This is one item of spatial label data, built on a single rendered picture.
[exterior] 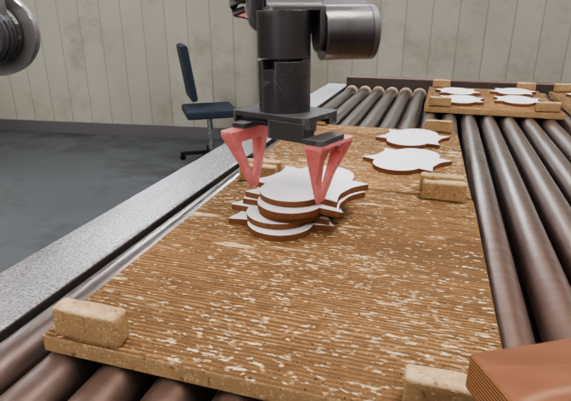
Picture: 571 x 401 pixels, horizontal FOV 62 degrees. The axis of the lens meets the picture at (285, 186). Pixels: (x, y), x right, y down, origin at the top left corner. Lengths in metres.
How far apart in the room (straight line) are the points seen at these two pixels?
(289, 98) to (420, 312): 0.25
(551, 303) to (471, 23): 4.09
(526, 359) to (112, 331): 0.28
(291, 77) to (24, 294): 0.34
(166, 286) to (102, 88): 4.82
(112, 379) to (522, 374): 0.29
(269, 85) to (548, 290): 0.35
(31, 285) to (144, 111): 4.56
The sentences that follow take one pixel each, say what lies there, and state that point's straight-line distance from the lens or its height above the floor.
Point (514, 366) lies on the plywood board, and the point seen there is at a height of 1.04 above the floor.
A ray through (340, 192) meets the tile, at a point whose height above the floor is 0.98.
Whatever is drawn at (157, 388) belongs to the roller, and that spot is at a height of 0.92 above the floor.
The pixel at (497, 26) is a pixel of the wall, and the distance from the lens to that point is 4.58.
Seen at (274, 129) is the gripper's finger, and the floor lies 1.06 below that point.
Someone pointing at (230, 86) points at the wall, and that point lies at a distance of 4.70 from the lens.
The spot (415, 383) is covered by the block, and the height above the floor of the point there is 0.96.
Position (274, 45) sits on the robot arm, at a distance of 0.50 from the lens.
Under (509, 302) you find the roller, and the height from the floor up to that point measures 0.92.
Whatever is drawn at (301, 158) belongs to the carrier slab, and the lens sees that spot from 0.85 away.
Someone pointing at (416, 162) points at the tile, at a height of 0.94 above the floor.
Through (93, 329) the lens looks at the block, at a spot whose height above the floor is 0.95.
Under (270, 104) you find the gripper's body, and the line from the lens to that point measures 0.51.
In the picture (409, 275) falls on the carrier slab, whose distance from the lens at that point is 0.49.
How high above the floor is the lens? 1.18
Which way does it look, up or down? 20 degrees down
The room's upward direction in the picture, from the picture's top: straight up
